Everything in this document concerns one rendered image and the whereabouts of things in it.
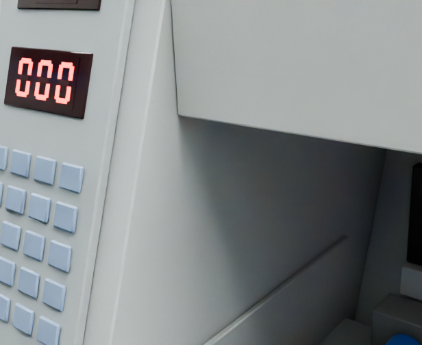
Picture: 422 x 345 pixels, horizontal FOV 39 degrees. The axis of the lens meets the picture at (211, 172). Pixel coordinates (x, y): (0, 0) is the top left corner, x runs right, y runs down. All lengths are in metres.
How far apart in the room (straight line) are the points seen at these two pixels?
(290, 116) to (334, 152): 0.13
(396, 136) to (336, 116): 0.02
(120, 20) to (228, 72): 0.04
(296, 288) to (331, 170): 0.06
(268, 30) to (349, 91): 0.03
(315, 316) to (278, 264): 0.05
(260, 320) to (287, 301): 0.02
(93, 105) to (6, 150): 0.05
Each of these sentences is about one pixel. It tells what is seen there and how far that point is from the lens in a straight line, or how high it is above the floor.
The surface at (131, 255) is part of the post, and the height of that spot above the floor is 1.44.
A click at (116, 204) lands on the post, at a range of 0.20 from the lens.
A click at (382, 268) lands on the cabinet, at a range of 0.36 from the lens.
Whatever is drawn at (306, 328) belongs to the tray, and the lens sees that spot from 0.31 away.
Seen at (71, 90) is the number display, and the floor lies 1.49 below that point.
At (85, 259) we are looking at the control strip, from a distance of 0.20.
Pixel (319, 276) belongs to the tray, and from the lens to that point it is 0.31.
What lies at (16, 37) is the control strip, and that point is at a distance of 0.24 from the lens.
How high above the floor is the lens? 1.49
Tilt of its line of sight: 4 degrees down
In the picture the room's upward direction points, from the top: 9 degrees clockwise
